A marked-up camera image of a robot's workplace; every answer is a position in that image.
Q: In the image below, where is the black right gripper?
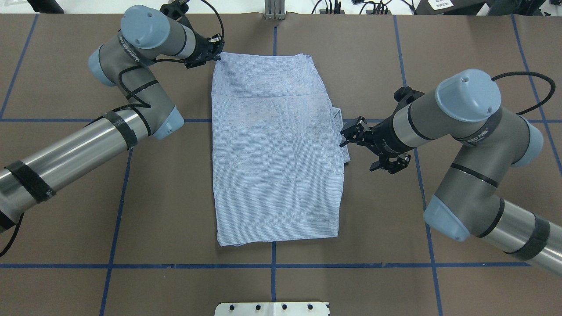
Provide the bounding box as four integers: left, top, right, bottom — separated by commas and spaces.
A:
339, 116, 401, 158

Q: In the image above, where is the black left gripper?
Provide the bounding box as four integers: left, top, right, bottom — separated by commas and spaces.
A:
184, 33, 223, 69

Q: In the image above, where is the light blue striped shirt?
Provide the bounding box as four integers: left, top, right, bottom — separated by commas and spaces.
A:
211, 53, 350, 247

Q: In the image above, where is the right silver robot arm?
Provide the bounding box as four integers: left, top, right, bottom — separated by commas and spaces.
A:
340, 69, 562, 276

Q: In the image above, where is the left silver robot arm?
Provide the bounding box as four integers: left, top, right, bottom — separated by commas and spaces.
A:
0, 0, 224, 232

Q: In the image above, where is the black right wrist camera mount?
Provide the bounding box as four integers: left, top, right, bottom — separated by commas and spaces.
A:
369, 154, 411, 174

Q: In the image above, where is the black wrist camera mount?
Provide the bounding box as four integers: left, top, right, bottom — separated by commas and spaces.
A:
369, 154, 411, 174
160, 0, 189, 21

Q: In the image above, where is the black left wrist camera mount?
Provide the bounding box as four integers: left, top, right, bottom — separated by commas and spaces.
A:
160, 0, 189, 21

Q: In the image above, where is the aluminium frame post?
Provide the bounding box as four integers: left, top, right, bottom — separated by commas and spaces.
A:
264, 0, 286, 21

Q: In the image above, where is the white camera pillar base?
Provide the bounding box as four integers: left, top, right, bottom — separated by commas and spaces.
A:
214, 302, 331, 316

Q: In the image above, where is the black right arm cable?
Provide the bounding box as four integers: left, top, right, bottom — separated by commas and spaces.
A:
491, 71, 557, 116

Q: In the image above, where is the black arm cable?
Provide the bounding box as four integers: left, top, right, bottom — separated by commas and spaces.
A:
491, 71, 557, 116
0, 0, 225, 258

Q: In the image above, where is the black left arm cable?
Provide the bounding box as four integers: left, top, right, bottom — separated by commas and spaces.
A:
0, 0, 225, 258

